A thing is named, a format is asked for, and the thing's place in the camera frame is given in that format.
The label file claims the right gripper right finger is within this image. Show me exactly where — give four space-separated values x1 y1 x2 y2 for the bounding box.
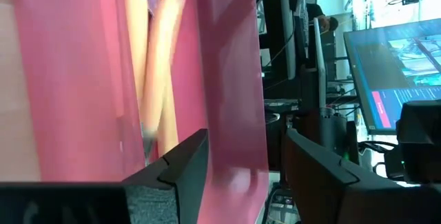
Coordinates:
285 128 441 224

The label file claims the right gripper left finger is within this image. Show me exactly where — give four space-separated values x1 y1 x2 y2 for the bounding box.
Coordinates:
0 129 210 224

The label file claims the orange handled silver fork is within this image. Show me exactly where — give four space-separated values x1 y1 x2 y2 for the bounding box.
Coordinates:
123 0 150 108
143 0 181 156
139 0 189 166

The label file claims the grey monitor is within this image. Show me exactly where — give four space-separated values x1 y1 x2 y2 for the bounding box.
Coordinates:
343 19 441 136

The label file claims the pink plastic bin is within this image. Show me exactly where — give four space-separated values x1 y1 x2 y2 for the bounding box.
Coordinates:
8 0 270 224

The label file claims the person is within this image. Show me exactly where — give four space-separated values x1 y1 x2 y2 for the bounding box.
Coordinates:
305 2 339 34

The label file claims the black cable bundle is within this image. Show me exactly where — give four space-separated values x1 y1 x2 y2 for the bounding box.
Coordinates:
358 139 398 155

